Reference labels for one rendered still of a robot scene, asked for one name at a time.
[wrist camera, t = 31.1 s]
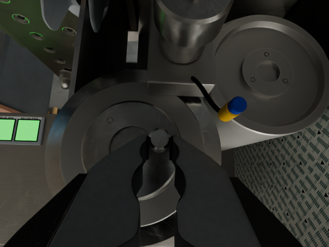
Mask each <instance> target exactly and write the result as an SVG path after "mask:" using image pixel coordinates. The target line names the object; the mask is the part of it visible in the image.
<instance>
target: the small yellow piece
mask: <svg viewBox="0 0 329 247"><path fill-rule="evenodd" d="M191 80H192V81H193V82H194V83H195V84H196V85H197V86H198V88H199V89H200V91H201V92H202V94H203V96H204V97H205V99H206V100H207V102H208V103H209V105H210V106H211V107H212V108H213V109H214V110H215V111H216V112H217V113H218V117H219V119H220V120H221V121H224V122H228V121H230V120H231V119H233V118H235V117H236V116H238V115H239V114H241V112H243V111H244V110H245V109H246V107H247V102H246V100H245V99H244V98H242V97H234V98H233V99H232V100H230V101H229V102H227V103H226V104H225V105H224V106H223V107H222V108H219V107H218V106H217V105H216V104H215V103H214V101H213V100H212V99H211V97H210V96H209V94H208V92H207V91H206V89H205V88H204V86H203V85H202V84H201V82H200V81H199V80H198V79H197V78H195V77H194V76H191Z"/></svg>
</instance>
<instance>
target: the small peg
mask: <svg viewBox="0 0 329 247"><path fill-rule="evenodd" d="M170 137H171V136H170V133H169V132H168V131H167V130H166V129H164V128H161V127H159V128H155V129H153V130H152V131H151V132H150V134H149V144H150V146H151V148H152V150H153V151H155V152H157V153H162V152H164V151H166V150H167V148H168V146H169V145H170Z"/></svg>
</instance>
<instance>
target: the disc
mask: <svg viewBox="0 0 329 247"><path fill-rule="evenodd" d="M125 82H144V83H147V70H124V71H118V72H113V73H110V74H106V75H104V76H101V77H99V78H97V79H95V80H93V81H91V82H89V83H88V84H86V85H85V86H83V87H82V88H81V89H79V90H78V91H77V92H76V93H75V94H74V95H73V96H72V97H71V98H70V99H69V100H68V101H67V102H66V103H65V105H64V106H63V107H62V109H61V110H60V111H59V113H58V115H57V116H56V118H55V120H54V122H53V124H52V127H51V129H50V132H49V135H48V139H47V144H46V151H45V171H46V178H47V183H48V187H49V190H50V192H51V195H52V197H54V196H55V195H56V194H57V193H59V192H60V191H61V190H62V189H63V188H64V187H65V183H64V181H63V178H62V174H61V169H60V145H61V141H62V137H63V134H64V131H65V128H66V126H67V124H68V122H69V120H70V118H71V117H72V115H73V114H74V112H75V111H76V110H77V108H78V107H79V106H80V105H81V104H82V103H83V102H84V101H85V100H86V99H88V98H89V97H90V96H92V95H93V94H95V93H96V92H98V91H100V90H102V89H104V88H106V87H109V86H112V85H115V84H119V83H125ZM178 97H179V98H180V99H181V100H182V101H183V102H184V103H185V104H186V105H187V106H188V107H189V108H190V110H191V111H192V112H193V114H194V115H195V117H196V119H197V121H198V123H199V125H200V128H201V130H202V134H203V138H204V144H205V154H206V155H208V156H209V157H210V158H212V159H213V160H214V161H216V162H217V163H218V164H219V165H221V143H220V138H219V133H218V130H217V127H216V124H215V122H214V119H213V117H212V115H211V113H210V111H209V110H208V108H207V107H206V105H205V104H204V103H203V101H202V100H201V99H200V98H199V97H189V96H178ZM175 218H176V212H175V213H174V214H172V215H171V216H169V217H167V218H166V219H164V220H162V221H160V222H157V223H154V224H151V225H147V226H143V227H141V237H140V247H143V246H149V245H153V244H156V243H159V242H162V241H164V240H167V239H169V238H171V237H173V236H174V228H175Z"/></svg>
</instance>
